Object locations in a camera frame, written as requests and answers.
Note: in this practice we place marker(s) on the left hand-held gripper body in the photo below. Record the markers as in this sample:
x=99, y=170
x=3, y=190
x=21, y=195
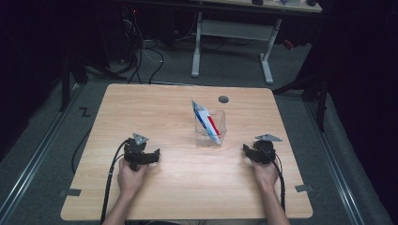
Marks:
x=135, y=150

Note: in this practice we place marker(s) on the black metal stand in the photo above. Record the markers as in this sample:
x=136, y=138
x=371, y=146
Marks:
x=66, y=81
x=320, y=103

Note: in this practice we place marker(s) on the clear plastic container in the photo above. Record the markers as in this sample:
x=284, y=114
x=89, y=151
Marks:
x=216, y=140

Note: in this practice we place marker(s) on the white red blue toothpaste tube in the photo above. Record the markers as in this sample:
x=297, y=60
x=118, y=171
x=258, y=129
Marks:
x=206, y=122

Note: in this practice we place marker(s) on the round grey table grommet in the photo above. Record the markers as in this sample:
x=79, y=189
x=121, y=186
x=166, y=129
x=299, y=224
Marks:
x=223, y=99

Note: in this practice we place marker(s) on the grey tape piece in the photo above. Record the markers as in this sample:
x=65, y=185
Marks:
x=303, y=188
x=71, y=192

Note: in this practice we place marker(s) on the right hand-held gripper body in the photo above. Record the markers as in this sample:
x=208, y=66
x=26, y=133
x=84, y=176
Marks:
x=266, y=151

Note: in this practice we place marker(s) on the black zigzag floor tape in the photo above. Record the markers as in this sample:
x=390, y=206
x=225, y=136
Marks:
x=84, y=112

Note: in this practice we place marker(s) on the metal floor rail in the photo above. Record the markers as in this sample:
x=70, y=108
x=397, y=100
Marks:
x=34, y=156
x=334, y=162

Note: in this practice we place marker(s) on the white-legged desk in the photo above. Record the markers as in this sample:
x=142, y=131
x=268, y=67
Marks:
x=234, y=29

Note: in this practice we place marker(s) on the red object on floor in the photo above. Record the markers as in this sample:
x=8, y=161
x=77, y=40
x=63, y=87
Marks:
x=288, y=44

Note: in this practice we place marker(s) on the person's left hand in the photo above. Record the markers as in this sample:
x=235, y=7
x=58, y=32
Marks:
x=130, y=178

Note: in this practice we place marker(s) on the person's right hand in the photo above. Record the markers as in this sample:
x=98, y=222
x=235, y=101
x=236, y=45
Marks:
x=266, y=173

